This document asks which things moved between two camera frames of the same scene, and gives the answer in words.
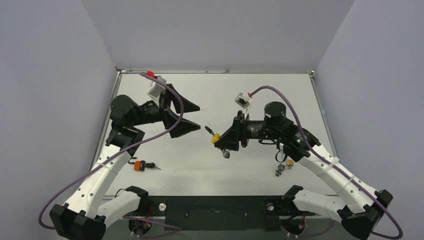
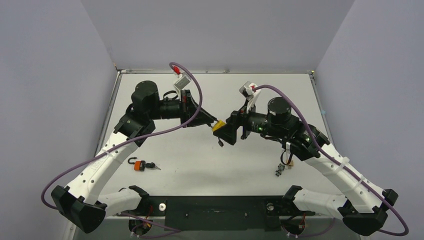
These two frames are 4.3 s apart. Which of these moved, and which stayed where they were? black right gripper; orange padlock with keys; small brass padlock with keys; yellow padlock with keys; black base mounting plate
Moved: yellow padlock with keys; black right gripper
Stayed: small brass padlock with keys; orange padlock with keys; black base mounting plate
